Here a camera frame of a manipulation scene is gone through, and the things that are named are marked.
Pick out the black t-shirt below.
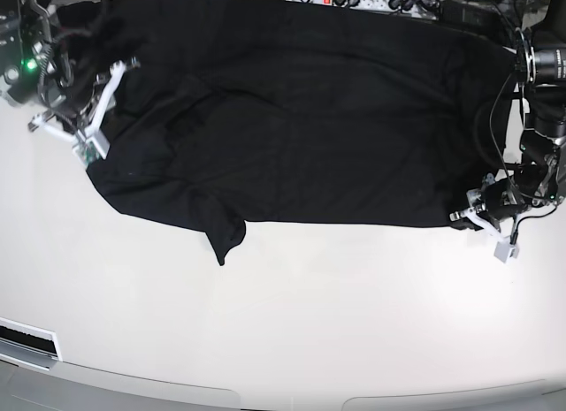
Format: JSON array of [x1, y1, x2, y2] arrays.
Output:
[[71, 0, 515, 261]]

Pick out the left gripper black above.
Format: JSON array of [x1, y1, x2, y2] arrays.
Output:
[[468, 176, 529, 232]]

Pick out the white power strip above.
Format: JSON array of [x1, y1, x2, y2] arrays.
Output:
[[287, 0, 438, 20]]

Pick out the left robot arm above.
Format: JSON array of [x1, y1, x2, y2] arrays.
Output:
[[451, 0, 565, 234]]

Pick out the white slotted box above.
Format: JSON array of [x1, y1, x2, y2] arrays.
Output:
[[1, 317, 63, 371]]

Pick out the black power supply box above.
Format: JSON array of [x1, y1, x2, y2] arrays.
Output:
[[439, 0, 499, 30]]

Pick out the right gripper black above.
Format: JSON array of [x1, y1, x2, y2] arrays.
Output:
[[52, 72, 111, 128]]

